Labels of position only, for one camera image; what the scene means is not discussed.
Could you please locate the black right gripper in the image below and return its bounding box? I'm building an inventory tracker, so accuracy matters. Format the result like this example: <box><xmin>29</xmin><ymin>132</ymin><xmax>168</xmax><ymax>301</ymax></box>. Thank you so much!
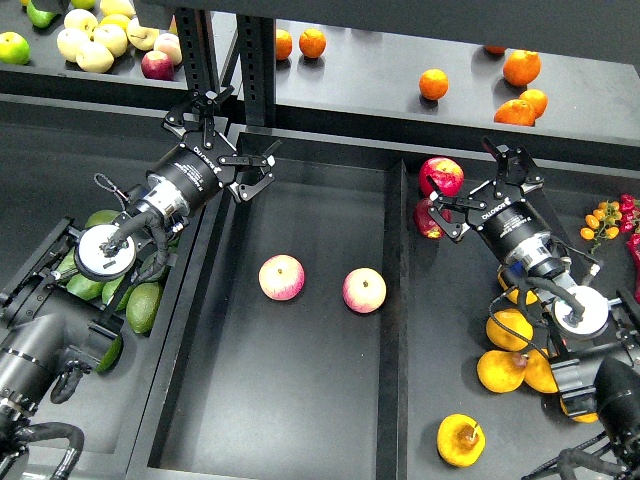
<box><xmin>428</xmin><ymin>136</ymin><xmax>550</xmax><ymax>263</ymax></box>

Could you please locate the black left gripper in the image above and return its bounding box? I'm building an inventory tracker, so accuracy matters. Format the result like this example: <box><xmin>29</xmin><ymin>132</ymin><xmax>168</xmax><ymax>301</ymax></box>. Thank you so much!
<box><xmin>144</xmin><ymin>86</ymin><xmax>282</xmax><ymax>218</ymax></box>

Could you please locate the green avocado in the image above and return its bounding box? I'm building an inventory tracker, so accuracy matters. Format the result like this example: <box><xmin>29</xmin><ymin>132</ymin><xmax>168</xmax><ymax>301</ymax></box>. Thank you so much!
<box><xmin>95</xmin><ymin>335</ymin><xmax>123</xmax><ymax>373</ymax></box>
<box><xmin>85</xmin><ymin>209</ymin><xmax>120</xmax><ymax>229</ymax></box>

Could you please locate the yellow pear with stem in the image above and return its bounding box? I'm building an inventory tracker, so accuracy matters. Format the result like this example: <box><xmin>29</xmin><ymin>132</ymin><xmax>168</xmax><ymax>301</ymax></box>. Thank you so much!
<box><xmin>436</xmin><ymin>413</ymin><xmax>486</xmax><ymax>468</ymax></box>

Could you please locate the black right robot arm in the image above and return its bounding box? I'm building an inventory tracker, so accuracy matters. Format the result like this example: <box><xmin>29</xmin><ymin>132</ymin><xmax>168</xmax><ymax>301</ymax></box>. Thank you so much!
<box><xmin>419</xmin><ymin>138</ymin><xmax>639</xmax><ymax>479</ymax></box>

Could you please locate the yellow pear top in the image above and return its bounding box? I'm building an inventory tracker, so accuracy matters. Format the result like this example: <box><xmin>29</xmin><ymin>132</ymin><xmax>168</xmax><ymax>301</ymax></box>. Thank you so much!
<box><xmin>497</xmin><ymin>266</ymin><xmax>524</xmax><ymax>304</ymax></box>

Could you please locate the green avocado top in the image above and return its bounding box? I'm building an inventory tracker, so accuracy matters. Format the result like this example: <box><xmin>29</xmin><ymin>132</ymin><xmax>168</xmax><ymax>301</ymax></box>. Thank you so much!
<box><xmin>85</xmin><ymin>209</ymin><xmax>120</xmax><ymax>229</ymax></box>

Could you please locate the yellow pear middle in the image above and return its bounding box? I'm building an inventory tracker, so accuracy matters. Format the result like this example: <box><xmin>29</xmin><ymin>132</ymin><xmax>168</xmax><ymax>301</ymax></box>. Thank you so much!
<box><xmin>485</xmin><ymin>308</ymin><xmax>534</xmax><ymax>352</ymax></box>

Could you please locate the yellow pear lower left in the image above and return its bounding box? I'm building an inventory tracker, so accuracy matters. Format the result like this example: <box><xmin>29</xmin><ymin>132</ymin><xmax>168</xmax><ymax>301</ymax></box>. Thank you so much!
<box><xmin>476</xmin><ymin>350</ymin><xmax>528</xmax><ymax>393</ymax></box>

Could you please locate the yellow pear lower right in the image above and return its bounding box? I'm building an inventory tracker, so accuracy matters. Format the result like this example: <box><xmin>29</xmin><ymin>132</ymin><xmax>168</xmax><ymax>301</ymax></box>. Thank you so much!
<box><xmin>524</xmin><ymin>349</ymin><xmax>558</xmax><ymax>394</ymax></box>

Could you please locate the red apple upper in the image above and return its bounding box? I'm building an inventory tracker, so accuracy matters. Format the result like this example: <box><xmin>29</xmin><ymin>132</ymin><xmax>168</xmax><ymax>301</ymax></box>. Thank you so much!
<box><xmin>418</xmin><ymin>157</ymin><xmax>464</xmax><ymax>197</ymax></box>

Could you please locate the dark red apple lower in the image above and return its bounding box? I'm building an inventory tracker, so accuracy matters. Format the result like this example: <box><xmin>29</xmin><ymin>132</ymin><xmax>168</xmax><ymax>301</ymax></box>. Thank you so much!
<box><xmin>413</xmin><ymin>198</ymin><xmax>445</xmax><ymax>240</ymax></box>

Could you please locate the front orange right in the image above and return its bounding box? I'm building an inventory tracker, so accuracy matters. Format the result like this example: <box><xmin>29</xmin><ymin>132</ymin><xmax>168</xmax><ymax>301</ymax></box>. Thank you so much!
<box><xmin>494</xmin><ymin>99</ymin><xmax>536</xmax><ymax>126</ymax></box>

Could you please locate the red apple on shelf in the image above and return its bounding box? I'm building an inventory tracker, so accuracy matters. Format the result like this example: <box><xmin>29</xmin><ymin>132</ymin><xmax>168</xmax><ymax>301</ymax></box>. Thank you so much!
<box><xmin>141</xmin><ymin>50</ymin><xmax>175</xmax><ymax>81</ymax></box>

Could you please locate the small orange right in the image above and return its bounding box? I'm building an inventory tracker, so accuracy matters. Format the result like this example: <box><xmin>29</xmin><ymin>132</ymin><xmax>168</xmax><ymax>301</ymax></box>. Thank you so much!
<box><xmin>519</xmin><ymin>89</ymin><xmax>549</xmax><ymax>118</ymax></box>

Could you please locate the orange on shelf centre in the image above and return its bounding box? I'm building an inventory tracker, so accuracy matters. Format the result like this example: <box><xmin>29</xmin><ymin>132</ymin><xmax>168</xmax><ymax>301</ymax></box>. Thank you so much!
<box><xmin>419</xmin><ymin>69</ymin><xmax>449</xmax><ymax>101</ymax></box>

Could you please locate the orange on shelf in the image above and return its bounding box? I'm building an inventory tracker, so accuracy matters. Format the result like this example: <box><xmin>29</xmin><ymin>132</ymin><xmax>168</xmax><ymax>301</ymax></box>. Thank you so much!
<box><xmin>298</xmin><ymin>28</ymin><xmax>327</xmax><ymax>59</ymax></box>
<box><xmin>419</xmin><ymin>69</ymin><xmax>449</xmax><ymax>101</ymax></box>
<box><xmin>275</xmin><ymin>28</ymin><xmax>293</xmax><ymax>61</ymax></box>

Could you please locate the orange on shelf left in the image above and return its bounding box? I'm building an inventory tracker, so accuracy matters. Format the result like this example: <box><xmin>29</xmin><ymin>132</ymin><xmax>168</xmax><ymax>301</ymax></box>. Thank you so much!
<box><xmin>275</xmin><ymin>28</ymin><xmax>293</xmax><ymax>61</ymax></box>

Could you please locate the large orange right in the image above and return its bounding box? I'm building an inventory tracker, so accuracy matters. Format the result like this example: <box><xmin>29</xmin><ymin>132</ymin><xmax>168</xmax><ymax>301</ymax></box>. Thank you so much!
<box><xmin>503</xmin><ymin>50</ymin><xmax>542</xmax><ymax>87</ymax></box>

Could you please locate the orange cherry tomato bunch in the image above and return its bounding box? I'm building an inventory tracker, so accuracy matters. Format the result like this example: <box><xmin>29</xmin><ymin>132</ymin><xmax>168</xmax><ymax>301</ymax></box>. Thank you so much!
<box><xmin>580</xmin><ymin>200</ymin><xmax>622</xmax><ymax>254</ymax></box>

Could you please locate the pink apple left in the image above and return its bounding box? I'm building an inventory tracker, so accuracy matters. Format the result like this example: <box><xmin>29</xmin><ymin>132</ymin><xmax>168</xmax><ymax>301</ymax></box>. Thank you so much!
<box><xmin>258</xmin><ymin>254</ymin><xmax>305</xmax><ymax>301</ymax></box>

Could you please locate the pink apple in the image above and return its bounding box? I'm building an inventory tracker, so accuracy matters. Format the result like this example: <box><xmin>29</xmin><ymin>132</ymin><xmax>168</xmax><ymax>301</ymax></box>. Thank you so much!
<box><xmin>258</xmin><ymin>254</ymin><xmax>305</xmax><ymax>301</ymax></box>
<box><xmin>342</xmin><ymin>267</ymin><xmax>387</xmax><ymax>314</ymax></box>

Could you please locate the pink apple right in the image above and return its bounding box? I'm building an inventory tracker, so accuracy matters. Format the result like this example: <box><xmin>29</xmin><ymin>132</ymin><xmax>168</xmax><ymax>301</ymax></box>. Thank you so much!
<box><xmin>342</xmin><ymin>267</ymin><xmax>387</xmax><ymax>314</ymax></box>

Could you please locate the black left tray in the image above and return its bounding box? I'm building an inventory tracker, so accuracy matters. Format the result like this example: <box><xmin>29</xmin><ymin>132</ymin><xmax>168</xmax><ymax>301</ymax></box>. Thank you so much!
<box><xmin>1</xmin><ymin>95</ymin><xmax>227</xmax><ymax>479</ymax></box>

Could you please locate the black tray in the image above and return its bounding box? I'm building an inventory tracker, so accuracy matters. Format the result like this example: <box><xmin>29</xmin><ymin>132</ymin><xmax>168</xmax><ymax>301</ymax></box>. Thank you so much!
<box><xmin>159</xmin><ymin>126</ymin><xmax>407</xmax><ymax>479</ymax></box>
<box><xmin>1</xmin><ymin>95</ymin><xmax>227</xmax><ymax>479</ymax></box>

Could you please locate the black centre tray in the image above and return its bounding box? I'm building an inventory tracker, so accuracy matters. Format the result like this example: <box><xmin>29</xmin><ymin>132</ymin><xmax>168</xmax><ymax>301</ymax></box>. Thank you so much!
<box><xmin>159</xmin><ymin>126</ymin><xmax>407</xmax><ymax>479</ymax></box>

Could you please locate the green apple on shelf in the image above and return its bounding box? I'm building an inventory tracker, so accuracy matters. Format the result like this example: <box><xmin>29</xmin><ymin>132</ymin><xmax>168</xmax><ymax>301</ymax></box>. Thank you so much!
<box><xmin>0</xmin><ymin>31</ymin><xmax>31</xmax><ymax>65</ymax></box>

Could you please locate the black shelf post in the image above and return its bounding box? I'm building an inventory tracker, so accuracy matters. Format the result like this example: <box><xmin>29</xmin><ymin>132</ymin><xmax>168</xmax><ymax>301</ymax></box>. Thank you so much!
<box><xmin>236</xmin><ymin>14</ymin><xmax>276</xmax><ymax>127</ymax></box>

